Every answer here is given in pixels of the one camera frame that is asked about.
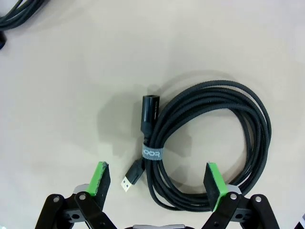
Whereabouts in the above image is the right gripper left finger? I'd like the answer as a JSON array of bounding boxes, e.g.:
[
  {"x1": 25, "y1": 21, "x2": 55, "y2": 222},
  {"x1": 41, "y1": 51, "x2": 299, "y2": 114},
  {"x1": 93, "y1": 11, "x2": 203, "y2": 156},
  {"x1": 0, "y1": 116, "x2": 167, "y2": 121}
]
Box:
[{"x1": 35, "y1": 161, "x2": 112, "y2": 229}]

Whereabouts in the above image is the black USB cable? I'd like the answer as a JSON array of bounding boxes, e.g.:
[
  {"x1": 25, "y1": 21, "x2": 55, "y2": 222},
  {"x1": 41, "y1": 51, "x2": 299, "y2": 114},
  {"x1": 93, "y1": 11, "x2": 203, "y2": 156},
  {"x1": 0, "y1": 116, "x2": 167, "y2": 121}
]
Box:
[
  {"x1": 0, "y1": 0, "x2": 50, "y2": 50},
  {"x1": 120, "y1": 80, "x2": 272, "y2": 212}
]

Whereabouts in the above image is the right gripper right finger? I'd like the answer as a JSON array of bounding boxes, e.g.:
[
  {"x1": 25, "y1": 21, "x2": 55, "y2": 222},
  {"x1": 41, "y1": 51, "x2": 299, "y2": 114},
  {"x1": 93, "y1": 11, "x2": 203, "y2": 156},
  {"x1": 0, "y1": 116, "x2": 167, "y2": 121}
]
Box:
[{"x1": 200, "y1": 162, "x2": 281, "y2": 229}]

